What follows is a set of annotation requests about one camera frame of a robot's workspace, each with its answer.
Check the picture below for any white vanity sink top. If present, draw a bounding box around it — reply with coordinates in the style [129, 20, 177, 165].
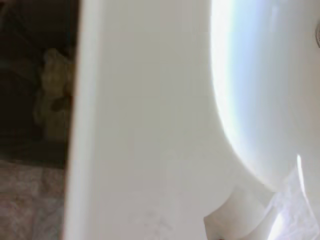
[61, 0, 320, 240]

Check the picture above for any white tissue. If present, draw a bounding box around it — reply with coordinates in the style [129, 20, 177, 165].
[203, 154, 320, 240]

